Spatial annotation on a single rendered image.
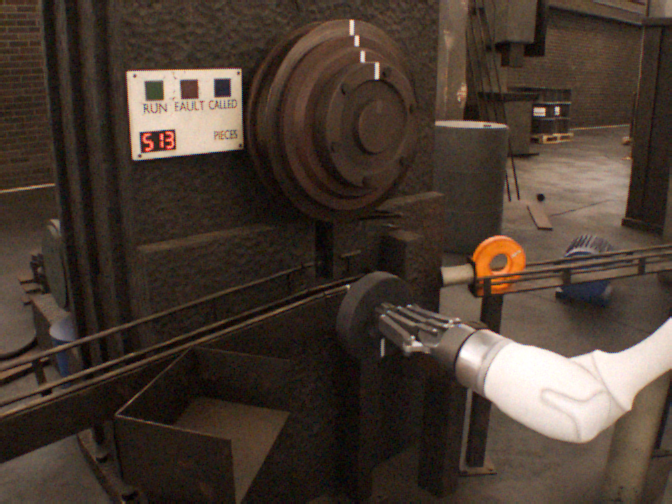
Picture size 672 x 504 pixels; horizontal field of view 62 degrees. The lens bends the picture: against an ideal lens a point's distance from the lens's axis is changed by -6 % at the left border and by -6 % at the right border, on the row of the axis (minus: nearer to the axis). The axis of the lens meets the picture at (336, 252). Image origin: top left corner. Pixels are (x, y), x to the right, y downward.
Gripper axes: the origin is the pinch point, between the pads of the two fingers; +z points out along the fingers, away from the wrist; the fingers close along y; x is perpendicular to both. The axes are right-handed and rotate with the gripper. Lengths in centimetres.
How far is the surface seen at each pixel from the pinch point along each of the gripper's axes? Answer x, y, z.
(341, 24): 47, 23, 40
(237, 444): -24.9, -22.4, 10.3
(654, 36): 66, 439, 136
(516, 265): -16, 77, 20
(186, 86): 33, -9, 52
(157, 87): 34, -15, 52
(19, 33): 52, 82, 651
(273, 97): 32, 5, 39
